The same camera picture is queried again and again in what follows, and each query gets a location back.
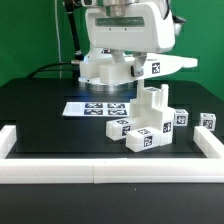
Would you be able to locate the white tag sheet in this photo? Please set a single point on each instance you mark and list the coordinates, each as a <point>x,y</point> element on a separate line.
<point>96,109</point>

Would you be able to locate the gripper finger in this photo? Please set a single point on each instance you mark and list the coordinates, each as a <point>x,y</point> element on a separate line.
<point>118,56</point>
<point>137,69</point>

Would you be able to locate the white chair seat part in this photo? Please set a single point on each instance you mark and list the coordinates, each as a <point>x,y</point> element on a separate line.
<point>151,107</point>

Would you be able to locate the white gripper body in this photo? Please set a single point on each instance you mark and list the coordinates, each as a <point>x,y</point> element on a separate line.
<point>146,26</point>

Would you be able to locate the white fence block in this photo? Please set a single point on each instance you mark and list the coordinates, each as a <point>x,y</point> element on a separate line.
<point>7,140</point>
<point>208,143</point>

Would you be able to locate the white front fence bar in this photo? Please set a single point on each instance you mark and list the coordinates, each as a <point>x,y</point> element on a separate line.
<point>96,171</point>

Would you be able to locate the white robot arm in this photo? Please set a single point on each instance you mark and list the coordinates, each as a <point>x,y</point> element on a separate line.
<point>115,9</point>

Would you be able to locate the white right fence block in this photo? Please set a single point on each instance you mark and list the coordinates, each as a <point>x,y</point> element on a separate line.
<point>208,143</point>

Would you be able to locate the white left fence block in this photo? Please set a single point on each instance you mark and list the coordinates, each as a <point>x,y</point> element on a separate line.
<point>7,140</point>

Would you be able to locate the white chair back frame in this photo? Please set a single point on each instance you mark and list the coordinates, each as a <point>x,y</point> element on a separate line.
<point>110,73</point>

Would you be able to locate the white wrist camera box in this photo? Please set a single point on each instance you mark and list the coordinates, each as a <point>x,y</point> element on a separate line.
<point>178,22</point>

